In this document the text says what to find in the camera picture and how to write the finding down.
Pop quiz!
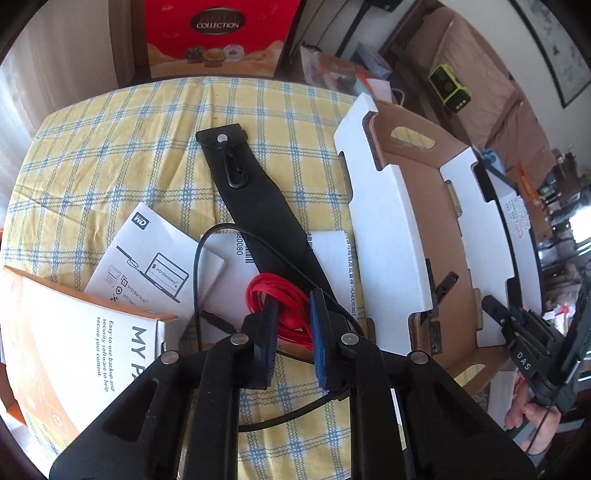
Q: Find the black strap with carabiner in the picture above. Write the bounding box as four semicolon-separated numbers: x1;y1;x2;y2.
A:
195;122;345;319

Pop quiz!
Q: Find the red gift box with cakes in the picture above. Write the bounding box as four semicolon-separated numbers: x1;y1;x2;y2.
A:
144;0;301;78

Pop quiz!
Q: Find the red cable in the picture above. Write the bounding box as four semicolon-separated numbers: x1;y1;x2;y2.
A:
245;272;319;344

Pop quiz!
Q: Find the person's right hand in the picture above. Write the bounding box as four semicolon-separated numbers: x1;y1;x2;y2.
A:
504;394;561;455

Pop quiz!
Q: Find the white cardboard box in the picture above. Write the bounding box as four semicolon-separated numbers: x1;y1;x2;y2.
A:
333;92;543;400

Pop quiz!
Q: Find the yellow plaid tablecloth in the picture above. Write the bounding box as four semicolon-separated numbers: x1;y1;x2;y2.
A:
2;76;407;480

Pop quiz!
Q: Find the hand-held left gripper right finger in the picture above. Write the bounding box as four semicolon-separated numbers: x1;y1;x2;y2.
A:
310;288;539;480

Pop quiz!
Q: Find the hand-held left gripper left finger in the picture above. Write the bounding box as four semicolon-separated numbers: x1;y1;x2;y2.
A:
48;300;282;480

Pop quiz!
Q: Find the framed wall picture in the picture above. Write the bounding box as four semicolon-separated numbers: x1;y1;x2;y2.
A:
510;0;591;109

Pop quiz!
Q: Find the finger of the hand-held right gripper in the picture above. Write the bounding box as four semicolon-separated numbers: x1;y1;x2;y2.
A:
482;295;514;335
515;309;557;343

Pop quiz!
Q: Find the brown sofa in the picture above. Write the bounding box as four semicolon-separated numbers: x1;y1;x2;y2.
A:
383;0;555;155

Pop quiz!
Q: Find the white curtain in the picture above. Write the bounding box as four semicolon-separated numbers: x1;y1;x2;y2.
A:
0;0;134;134

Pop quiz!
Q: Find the black storage box white inside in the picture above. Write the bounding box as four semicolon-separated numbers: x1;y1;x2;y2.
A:
475;154;546;296

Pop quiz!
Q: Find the clear plastic bag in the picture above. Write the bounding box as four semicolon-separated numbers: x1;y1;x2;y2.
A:
300;44;370;90

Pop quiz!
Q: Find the white leaflet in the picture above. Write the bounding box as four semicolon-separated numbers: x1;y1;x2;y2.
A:
84;202;225;319

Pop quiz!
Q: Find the black cable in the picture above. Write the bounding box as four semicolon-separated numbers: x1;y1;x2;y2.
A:
194;223;370;432

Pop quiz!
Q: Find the green black device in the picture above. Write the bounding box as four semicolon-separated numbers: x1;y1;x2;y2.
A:
428;65;469;113

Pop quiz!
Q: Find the orange white hard drive box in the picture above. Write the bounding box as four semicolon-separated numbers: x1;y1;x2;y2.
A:
0;265;181;467

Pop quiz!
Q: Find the white barcode paper sheet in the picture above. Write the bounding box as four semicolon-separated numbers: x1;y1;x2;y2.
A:
198;231;365;356

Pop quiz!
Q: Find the white paper bag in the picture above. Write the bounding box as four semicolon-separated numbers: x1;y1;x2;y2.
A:
365;78;407;108

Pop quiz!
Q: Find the grey blue box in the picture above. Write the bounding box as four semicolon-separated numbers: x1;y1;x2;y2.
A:
351;44;393;79

